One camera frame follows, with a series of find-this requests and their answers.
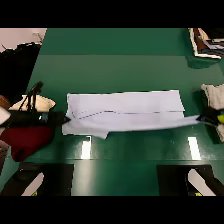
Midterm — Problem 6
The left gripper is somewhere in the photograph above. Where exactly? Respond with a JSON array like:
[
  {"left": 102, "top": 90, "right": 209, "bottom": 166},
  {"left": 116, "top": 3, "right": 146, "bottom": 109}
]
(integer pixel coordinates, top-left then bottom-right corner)
[{"left": 46, "top": 111, "right": 72, "bottom": 127}]

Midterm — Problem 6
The white shirt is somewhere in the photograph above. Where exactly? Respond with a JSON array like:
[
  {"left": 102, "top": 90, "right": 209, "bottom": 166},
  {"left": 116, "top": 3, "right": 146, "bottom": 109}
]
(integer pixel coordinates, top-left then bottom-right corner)
[{"left": 61, "top": 89, "right": 205, "bottom": 141}]

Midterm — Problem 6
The cream garment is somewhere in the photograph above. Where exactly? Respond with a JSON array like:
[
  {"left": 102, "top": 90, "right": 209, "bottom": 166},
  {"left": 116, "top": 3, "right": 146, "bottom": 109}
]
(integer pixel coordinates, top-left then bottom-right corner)
[{"left": 8, "top": 94, "right": 57, "bottom": 113}]

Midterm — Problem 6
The dark red garment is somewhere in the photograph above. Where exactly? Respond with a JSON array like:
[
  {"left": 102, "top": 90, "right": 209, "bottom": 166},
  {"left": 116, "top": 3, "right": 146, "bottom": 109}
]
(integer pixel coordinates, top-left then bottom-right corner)
[{"left": 0, "top": 125, "right": 56, "bottom": 163}]

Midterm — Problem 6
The black garment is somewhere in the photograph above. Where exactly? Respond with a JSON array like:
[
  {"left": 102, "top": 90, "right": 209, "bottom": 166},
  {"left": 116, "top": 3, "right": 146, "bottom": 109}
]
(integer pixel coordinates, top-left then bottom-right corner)
[{"left": 0, "top": 42, "right": 42, "bottom": 104}]

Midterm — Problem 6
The off-white knitted garment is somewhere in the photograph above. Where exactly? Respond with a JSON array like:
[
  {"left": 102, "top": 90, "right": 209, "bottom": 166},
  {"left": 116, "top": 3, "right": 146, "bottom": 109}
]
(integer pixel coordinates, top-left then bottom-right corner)
[{"left": 200, "top": 83, "right": 224, "bottom": 142}]

